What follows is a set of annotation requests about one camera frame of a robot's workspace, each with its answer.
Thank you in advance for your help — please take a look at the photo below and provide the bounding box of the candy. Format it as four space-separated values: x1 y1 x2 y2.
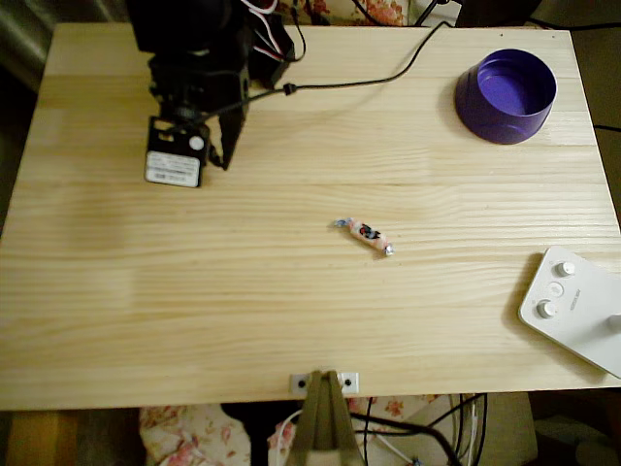
332 216 395 257

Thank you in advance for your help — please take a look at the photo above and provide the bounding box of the purple bowl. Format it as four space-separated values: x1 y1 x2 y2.
454 47 558 146

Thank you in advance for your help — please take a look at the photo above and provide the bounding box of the floral cloth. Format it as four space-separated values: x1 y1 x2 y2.
139 393 452 466
289 0 407 26

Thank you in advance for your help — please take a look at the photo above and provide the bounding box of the black tripod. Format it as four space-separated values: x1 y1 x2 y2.
415 0 462 26

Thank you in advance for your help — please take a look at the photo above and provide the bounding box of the white control box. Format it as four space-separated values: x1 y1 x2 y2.
517 245 621 380

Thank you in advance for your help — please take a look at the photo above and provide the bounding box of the beige box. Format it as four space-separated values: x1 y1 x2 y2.
407 391 538 466

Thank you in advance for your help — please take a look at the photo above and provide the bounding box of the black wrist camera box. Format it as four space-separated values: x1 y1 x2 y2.
144 115 212 189

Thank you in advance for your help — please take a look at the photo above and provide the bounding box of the black camera cable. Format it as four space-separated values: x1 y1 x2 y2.
162 19 452 135

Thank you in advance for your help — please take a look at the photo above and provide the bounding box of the white metal bracket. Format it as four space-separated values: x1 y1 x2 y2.
289 371 361 393

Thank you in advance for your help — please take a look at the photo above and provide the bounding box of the white cable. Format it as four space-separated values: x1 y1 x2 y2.
269 407 305 466

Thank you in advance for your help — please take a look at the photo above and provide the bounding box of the olive camera stand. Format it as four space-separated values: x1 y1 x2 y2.
289 369 368 466

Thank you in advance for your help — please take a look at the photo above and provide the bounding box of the thick black cable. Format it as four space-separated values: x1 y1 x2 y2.
348 410 465 466

